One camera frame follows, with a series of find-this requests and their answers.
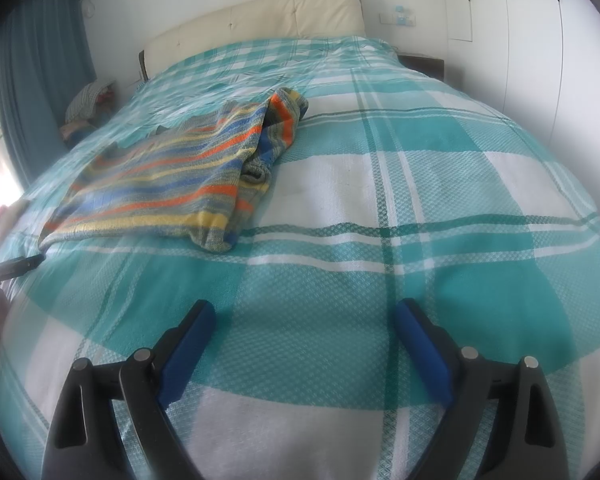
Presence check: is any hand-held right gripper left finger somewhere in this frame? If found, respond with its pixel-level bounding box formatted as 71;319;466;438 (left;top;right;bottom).
42;299;217;480

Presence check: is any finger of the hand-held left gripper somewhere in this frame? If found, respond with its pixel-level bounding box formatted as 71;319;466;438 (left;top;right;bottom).
0;254;47;280

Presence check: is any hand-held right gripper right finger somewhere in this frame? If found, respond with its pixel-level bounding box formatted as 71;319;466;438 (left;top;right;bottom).
392;298;572;480

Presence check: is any striped knit sweater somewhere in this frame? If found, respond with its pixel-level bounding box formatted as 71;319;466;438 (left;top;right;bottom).
37;87;311;254

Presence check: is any pile of clothes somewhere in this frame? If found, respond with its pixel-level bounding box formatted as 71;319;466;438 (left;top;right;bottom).
61;80;117;137

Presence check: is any bed with teal plaid sheet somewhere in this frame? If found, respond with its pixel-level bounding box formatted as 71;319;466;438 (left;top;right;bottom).
0;35;600;480

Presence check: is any blue curtain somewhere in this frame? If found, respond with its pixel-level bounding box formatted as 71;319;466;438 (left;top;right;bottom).
0;0;98;187

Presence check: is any dark wooden nightstand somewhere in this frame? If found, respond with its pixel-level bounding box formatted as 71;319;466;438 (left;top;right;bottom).
397;54;445;79

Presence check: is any white wardrobe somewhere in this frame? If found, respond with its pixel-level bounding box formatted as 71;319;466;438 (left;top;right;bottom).
440;0;600;161

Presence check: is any cream padded headboard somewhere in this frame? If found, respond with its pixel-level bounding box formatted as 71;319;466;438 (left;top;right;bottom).
139;0;364;82

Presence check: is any wall socket panel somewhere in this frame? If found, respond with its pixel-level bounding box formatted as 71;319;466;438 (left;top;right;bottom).
379;6;417;27

